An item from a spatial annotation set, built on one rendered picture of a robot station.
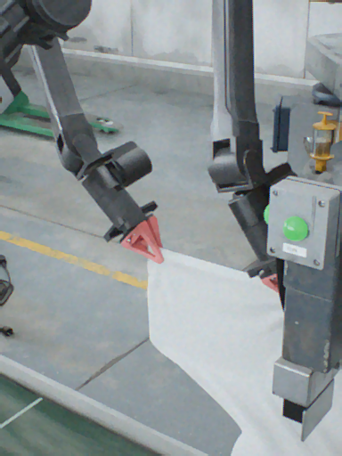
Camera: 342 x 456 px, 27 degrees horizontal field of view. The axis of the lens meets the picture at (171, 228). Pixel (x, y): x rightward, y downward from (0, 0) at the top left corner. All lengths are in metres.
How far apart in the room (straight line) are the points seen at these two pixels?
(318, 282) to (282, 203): 0.13
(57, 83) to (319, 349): 0.69
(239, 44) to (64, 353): 2.05
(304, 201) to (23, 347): 2.31
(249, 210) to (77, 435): 1.03
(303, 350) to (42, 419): 1.17
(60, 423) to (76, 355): 0.97
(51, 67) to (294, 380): 0.72
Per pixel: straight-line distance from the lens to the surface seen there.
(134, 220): 1.24
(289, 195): 0.83
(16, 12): 0.90
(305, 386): 0.98
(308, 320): 0.94
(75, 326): 3.14
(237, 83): 1.10
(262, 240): 1.10
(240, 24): 1.13
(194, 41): 7.26
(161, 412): 2.62
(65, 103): 1.32
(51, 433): 1.97
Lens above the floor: 1.62
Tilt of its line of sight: 24 degrees down
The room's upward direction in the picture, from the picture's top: straight up
